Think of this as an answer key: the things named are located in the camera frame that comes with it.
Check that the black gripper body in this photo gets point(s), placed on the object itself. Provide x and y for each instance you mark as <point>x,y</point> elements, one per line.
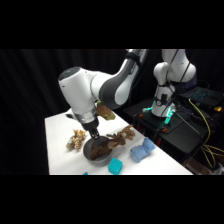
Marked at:
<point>87,122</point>

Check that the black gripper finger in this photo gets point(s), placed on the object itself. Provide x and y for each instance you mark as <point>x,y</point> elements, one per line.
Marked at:
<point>93,133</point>
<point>97,132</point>

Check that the brown deer plush toy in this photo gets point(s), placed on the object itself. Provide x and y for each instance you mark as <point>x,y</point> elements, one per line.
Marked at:
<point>100,148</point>

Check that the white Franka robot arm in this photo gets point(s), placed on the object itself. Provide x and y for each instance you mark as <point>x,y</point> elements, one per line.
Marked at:
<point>100,86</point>

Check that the grey bowl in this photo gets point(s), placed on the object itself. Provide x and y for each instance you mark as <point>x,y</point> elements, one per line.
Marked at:
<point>100,160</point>

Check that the spotted giraffe plush toy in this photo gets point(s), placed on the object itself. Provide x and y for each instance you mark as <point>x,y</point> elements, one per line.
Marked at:
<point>76,140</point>

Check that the olive brown plush toy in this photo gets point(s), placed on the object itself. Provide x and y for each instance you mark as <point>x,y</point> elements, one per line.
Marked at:
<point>106,112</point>

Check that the striped tiger plush toy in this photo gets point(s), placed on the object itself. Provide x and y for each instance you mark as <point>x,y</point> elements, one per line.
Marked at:
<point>127,132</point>

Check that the large teal cube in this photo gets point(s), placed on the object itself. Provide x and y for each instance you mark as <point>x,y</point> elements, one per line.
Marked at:
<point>115,166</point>

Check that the small teal cube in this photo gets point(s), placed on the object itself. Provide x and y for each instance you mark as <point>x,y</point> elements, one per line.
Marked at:
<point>85,173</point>

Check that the blue plush toy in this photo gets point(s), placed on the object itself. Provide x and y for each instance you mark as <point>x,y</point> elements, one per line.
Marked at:
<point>142,150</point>

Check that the black robot stand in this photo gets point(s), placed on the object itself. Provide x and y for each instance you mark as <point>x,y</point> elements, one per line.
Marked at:
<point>180,133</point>

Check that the black laptop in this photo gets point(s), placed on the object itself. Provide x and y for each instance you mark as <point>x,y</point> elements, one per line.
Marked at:
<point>203,95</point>

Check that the small yellow object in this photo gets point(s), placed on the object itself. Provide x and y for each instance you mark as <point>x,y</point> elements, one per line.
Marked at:
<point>217,109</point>

